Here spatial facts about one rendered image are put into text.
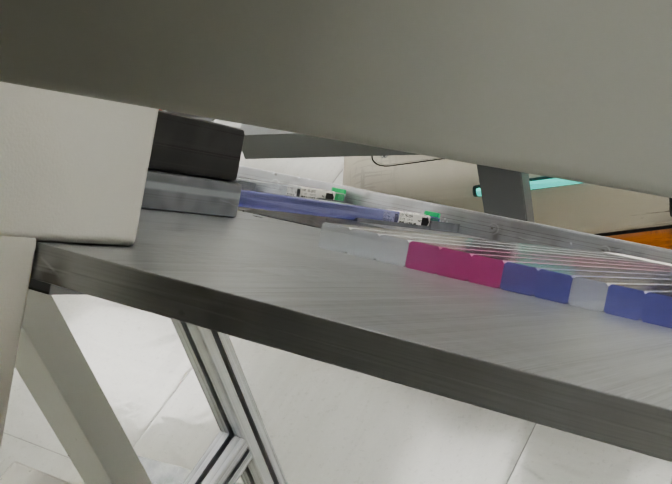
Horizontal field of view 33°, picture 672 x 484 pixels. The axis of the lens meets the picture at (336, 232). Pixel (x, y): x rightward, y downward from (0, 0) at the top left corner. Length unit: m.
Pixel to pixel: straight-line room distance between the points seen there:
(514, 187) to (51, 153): 1.22
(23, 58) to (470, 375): 0.12
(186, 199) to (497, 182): 0.97
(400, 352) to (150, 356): 1.79
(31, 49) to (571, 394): 0.13
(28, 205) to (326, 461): 1.50
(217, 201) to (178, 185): 0.03
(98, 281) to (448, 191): 1.50
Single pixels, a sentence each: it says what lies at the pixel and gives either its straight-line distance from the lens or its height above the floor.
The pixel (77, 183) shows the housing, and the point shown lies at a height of 1.22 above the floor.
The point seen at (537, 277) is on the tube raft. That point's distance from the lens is 0.44.
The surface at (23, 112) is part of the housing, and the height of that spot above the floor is 1.24.
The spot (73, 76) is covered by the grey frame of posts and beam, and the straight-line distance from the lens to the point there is 0.16.
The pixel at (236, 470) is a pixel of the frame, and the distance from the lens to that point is 1.43.
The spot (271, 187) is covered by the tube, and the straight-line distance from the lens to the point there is 0.93.
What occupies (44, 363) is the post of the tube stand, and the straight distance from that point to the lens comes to 1.44.
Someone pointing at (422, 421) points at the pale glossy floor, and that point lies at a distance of 1.79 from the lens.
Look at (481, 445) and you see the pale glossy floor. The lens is 1.75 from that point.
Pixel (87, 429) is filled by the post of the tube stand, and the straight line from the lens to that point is 1.54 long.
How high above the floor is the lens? 1.39
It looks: 41 degrees down
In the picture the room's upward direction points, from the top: 16 degrees counter-clockwise
